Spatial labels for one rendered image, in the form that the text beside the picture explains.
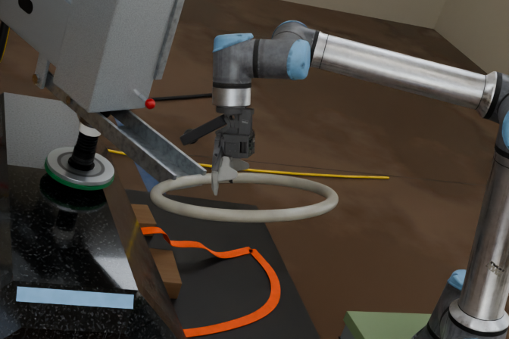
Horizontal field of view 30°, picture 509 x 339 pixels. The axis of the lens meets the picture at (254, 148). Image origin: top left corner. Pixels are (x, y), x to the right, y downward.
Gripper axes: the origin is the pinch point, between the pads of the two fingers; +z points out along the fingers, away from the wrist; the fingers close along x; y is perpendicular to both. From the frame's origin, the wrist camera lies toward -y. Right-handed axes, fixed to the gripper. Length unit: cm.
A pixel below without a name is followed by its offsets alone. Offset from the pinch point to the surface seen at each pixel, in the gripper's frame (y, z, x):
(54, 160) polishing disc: -68, 7, 56
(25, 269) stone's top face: -56, 28, 10
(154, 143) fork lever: -33, -1, 49
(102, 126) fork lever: -48, -6, 45
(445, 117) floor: 40, 45, 503
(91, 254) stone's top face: -45, 28, 28
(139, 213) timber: -89, 57, 192
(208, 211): -2.5, 5.2, -1.3
